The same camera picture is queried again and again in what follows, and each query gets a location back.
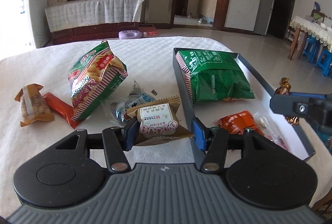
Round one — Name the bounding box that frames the clear pink candy packet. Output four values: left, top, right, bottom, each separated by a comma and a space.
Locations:
253, 113, 290, 151

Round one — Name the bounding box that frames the gold mooncake packet white label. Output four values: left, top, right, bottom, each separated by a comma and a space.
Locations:
127, 95, 194, 147

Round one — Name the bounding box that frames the orange-red bar packet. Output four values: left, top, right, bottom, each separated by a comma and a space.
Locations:
43, 92, 81, 129

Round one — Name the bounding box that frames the blue plastic stool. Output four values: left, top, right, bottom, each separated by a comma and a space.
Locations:
302, 36, 321, 59
315, 47, 332, 77

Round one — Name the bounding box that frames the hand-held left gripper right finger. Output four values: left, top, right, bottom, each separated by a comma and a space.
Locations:
191, 117, 277, 173

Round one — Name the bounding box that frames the brown foil candy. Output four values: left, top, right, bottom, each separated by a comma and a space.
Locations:
277, 77, 300, 125

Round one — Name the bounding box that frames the white chest freezer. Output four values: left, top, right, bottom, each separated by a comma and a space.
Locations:
0, 0, 51, 49

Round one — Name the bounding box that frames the red flat tray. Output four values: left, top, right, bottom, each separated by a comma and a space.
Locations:
138, 25, 159, 37

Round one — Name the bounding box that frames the silver refrigerator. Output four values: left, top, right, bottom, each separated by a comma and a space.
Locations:
253, 0, 278, 37

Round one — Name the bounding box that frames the clear blue snack packet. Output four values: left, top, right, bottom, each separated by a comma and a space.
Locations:
100, 80, 156, 127

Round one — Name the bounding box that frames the dark wooden low cabinet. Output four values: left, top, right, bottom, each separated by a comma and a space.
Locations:
51, 21, 140, 45

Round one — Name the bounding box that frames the striped cracker bag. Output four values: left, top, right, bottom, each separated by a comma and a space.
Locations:
68, 40, 128, 122

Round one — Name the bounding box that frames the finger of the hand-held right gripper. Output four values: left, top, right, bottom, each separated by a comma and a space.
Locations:
287, 92, 327, 100
269, 95, 316, 119

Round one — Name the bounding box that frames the purple pet bowl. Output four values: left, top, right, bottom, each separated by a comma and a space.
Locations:
118, 29, 142, 40

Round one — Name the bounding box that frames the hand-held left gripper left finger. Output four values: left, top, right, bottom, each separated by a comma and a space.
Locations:
55, 118, 140, 173

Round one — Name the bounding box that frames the dining table with lace cloth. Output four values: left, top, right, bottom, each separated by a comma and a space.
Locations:
286, 15, 332, 60

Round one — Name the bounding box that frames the orange square snack packet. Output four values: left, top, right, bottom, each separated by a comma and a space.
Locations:
210, 110, 265, 136

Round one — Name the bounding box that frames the white lace cabinet cloth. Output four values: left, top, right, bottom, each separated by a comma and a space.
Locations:
45, 0, 145, 33

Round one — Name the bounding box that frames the beige kitchen counter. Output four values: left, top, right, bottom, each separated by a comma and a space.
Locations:
198, 0, 221, 24

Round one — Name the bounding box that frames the dark box with white inside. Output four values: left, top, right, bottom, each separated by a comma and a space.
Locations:
173, 47, 316, 172

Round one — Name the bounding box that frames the tan snack packet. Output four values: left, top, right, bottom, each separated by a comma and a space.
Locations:
14, 83, 55, 127

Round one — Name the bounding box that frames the green snack bag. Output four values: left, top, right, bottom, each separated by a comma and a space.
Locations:
176, 49, 256, 105

